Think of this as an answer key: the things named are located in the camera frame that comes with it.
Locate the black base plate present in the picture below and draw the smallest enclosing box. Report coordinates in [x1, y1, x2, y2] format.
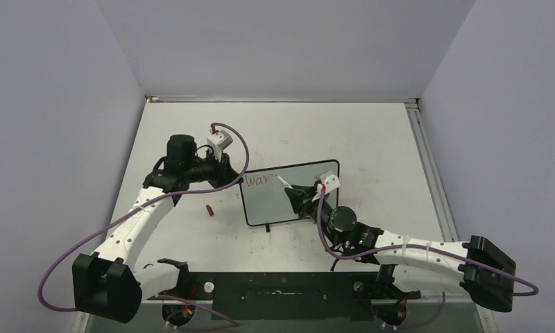
[179, 272, 394, 321]

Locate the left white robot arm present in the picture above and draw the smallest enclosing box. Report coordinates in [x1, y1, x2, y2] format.
[72, 130, 240, 323]

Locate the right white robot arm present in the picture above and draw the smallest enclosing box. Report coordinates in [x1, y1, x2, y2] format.
[284, 185, 516, 313]

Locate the black framed whiteboard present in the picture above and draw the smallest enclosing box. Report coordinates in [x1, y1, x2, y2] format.
[239, 159, 340, 227]

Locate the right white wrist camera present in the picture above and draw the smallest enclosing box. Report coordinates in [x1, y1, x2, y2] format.
[311, 171, 341, 202]

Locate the white whiteboard marker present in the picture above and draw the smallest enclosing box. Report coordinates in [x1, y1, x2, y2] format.
[275, 175, 293, 189]

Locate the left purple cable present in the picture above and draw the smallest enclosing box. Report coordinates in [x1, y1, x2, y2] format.
[37, 122, 251, 312]

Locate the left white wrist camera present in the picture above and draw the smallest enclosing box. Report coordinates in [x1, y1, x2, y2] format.
[207, 130, 233, 162]

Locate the aluminium rail frame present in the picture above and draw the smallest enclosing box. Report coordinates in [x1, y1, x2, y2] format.
[84, 102, 471, 327]

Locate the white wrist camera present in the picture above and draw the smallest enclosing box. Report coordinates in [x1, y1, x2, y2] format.
[207, 130, 233, 162]
[311, 171, 341, 202]

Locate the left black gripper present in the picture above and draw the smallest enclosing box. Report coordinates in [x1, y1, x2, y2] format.
[184, 148, 242, 191]

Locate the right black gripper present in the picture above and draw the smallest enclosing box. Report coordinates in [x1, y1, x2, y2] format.
[287, 185, 341, 246]

